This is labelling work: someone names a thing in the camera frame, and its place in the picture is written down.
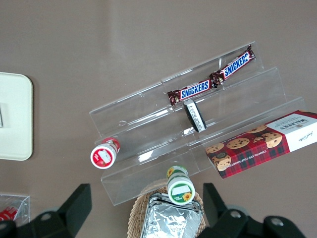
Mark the red Coca-Cola bottle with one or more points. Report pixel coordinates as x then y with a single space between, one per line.
7 213

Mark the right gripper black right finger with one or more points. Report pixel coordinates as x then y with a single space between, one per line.
220 218

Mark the stack of foil trays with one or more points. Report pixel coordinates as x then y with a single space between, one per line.
168 220

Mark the Snickers chocolate bar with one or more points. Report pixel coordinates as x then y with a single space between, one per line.
234 68
194 89

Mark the red lid snack cup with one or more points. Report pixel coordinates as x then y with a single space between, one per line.
102 156

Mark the oval wicker basket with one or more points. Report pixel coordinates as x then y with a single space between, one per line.
136 213

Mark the green lid sunflower cup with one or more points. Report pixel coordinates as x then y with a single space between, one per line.
180 192

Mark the red tartan Walkers cookie box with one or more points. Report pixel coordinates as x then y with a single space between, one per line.
260 146

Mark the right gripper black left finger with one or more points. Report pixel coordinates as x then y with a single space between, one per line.
74 213

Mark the cream plastic tray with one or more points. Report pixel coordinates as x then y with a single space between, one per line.
17 119

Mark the clear acrylic bottle rack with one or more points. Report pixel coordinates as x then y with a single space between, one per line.
23 210

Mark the small black white box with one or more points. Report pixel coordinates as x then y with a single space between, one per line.
194 116

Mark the clear acrylic stepped shelf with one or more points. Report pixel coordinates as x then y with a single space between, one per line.
153 129

